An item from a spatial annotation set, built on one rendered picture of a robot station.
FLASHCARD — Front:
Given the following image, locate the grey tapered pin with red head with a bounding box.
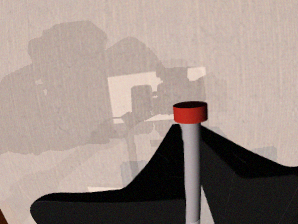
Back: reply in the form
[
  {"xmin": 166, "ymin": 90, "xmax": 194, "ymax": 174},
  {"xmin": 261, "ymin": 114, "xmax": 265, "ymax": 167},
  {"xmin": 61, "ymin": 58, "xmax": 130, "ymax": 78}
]
[{"xmin": 173, "ymin": 101, "xmax": 209, "ymax": 224}]

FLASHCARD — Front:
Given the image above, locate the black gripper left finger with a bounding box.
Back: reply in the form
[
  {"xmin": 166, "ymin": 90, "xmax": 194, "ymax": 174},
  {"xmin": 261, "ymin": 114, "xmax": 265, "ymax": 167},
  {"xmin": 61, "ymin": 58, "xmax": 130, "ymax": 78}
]
[{"xmin": 29, "ymin": 124, "xmax": 186, "ymax": 224}]

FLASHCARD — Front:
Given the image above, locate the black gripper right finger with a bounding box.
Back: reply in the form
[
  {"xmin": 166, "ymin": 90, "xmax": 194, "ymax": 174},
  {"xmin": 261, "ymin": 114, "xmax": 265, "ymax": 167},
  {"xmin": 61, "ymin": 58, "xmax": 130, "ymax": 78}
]
[{"xmin": 201, "ymin": 125, "xmax": 298, "ymax": 224}]

